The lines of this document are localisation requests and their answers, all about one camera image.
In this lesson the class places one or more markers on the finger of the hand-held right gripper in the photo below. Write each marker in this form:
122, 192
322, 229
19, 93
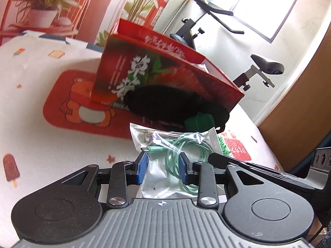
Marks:
219, 159

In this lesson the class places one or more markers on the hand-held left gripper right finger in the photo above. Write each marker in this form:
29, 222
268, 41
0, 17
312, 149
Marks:
183, 168

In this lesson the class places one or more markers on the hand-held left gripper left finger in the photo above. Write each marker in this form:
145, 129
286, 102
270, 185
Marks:
143, 166

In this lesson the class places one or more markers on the red cardboard box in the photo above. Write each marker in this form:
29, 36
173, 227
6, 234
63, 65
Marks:
116, 64

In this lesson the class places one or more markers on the small red green mat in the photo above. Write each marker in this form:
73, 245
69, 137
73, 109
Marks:
235, 147

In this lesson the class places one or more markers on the green cloth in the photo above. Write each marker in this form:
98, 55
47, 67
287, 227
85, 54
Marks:
199, 121

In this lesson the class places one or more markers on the wooden board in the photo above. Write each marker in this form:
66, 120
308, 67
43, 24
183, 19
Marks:
305, 108

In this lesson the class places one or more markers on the black cloth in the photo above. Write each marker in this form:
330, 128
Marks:
165, 106

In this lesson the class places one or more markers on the red bear mat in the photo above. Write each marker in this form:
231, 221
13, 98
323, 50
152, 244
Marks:
64, 118

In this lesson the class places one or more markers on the black exercise bike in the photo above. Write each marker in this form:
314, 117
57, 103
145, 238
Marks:
269, 66

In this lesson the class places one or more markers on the navy geometric patterned cloth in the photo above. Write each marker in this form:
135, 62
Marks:
66, 40

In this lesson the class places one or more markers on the metal pole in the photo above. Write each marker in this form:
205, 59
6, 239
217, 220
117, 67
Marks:
178, 14

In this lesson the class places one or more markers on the window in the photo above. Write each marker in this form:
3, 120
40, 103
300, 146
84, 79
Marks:
266, 5

